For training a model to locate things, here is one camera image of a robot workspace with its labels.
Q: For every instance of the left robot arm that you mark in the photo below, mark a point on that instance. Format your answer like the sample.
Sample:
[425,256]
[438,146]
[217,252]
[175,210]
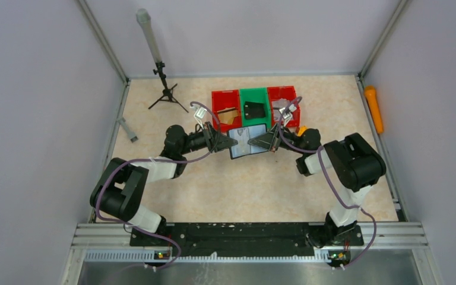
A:
[121,186]

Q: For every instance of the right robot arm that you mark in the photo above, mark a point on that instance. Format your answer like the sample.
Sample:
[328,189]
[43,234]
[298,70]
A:
[351,168]

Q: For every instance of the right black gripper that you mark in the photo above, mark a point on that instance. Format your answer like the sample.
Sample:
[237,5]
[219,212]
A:
[275,136]

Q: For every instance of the black leather card holder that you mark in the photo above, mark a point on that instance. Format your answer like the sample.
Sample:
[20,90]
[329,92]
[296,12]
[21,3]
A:
[242,135]

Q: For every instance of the grey cards in red bin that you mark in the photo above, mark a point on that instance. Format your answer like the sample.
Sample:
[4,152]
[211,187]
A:
[276,105]

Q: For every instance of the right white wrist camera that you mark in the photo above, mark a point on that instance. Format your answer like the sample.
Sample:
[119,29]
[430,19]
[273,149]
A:
[286,115]

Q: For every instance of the aluminium frame rail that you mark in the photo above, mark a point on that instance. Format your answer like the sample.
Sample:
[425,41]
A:
[109,242]

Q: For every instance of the black tripod with grey pole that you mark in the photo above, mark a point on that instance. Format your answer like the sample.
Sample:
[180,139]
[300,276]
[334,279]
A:
[144,20]

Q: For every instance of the gold card in red bin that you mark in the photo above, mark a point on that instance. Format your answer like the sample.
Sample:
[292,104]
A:
[227,116]

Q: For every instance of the right red plastic bin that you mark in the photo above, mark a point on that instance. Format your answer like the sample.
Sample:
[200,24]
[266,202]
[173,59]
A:
[288,93]

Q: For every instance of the green plastic bin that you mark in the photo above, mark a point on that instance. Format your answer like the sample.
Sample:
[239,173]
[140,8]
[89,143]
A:
[255,95]

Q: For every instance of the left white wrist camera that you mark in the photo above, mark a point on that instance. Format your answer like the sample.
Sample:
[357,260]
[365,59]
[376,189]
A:
[199,113]

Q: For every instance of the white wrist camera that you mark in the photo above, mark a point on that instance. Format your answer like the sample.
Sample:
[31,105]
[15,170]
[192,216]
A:
[286,115]
[199,113]

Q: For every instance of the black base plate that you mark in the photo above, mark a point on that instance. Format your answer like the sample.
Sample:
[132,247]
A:
[238,240]

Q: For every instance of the red plastic bin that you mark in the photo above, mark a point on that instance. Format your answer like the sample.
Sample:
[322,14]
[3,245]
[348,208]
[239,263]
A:
[226,106]
[288,93]

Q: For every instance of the yellow toy block car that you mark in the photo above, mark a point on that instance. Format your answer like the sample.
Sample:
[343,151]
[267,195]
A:
[300,130]

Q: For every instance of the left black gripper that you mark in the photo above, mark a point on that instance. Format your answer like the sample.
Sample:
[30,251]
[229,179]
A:
[212,136]

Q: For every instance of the small grey bracket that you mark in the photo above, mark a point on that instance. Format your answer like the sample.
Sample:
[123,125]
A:
[130,133]

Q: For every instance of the orange flashlight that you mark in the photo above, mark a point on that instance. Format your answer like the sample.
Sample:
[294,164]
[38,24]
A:
[371,98]

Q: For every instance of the left red plastic bin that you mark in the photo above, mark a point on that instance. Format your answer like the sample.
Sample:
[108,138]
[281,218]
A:
[226,106]

